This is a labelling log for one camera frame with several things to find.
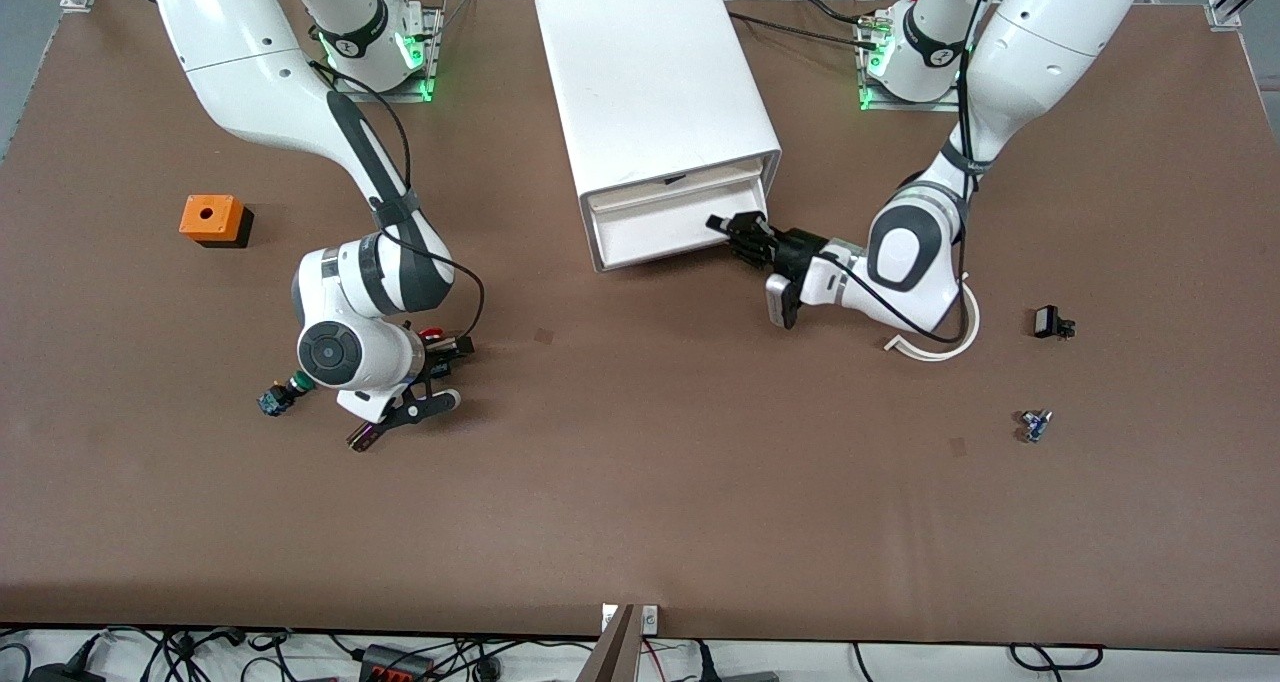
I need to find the black red power strip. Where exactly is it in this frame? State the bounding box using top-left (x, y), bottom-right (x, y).
top-left (360, 645), bottom-right (437, 682)

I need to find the white drawer cabinet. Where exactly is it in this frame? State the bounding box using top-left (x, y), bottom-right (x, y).
top-left (535, 0), bottom-right (783, 263)

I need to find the white drawer with black handle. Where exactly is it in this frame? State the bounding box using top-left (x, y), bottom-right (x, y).
top-left (586, 184), bottom-right (769, 274)
top-left (585, 157), bottom-right (773, 208)

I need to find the black base cable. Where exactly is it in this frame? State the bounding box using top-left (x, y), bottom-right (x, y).
top-left (728, 0), bottom-right (883, 51)

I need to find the black cable loop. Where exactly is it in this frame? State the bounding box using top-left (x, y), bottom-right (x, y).
top-left (1008, 644), bottom-right (1105, 672)

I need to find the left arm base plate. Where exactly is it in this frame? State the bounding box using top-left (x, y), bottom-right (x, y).
top-left (857, 12), bottom-right (965, 114)

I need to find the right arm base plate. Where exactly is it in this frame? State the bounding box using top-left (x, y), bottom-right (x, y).
top-left (330, 7), bottom-right (443, 104)

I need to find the orange button box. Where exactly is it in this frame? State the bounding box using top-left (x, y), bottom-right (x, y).
top-left (180, 194), bottom-right (255, 250)

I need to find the white curved plastic piece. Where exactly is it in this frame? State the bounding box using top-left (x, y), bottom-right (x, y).
top-left (884, 274), bottom-right (982, 363)

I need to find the grey bar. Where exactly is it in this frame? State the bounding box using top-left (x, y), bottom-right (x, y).
top-left (575, 605), bottom-right (642, 682)

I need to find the green push button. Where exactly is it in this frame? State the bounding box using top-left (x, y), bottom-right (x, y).
top-left (257, 372), bottom-right (314, 418)

